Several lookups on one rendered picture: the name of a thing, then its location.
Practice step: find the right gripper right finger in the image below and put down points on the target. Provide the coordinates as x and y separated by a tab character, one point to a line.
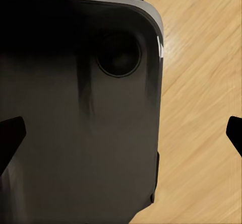
234	132

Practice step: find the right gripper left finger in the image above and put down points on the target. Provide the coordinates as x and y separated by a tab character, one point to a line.
12	132

